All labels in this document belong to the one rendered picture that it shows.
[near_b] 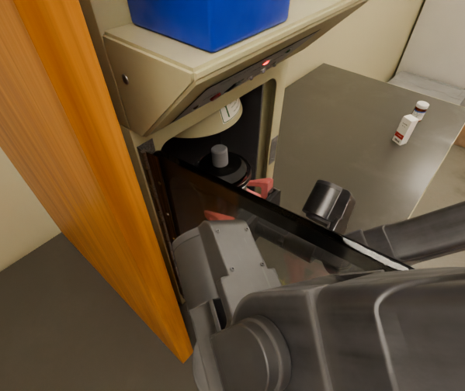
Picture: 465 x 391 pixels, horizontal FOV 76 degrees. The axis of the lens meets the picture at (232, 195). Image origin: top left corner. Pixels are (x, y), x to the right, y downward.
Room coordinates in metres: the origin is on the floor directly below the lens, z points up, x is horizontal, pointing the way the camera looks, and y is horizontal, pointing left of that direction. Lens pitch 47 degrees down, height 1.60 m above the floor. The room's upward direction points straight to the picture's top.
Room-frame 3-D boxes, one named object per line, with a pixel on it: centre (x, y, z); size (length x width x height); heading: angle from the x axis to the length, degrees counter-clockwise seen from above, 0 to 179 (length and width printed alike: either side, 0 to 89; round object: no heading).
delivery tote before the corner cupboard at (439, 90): (2.48, -1.72, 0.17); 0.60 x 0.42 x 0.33; 47
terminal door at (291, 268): (0.18, -0.03, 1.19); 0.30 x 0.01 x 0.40; 56
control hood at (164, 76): (0.36, -0.04, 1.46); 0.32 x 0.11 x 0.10; 139
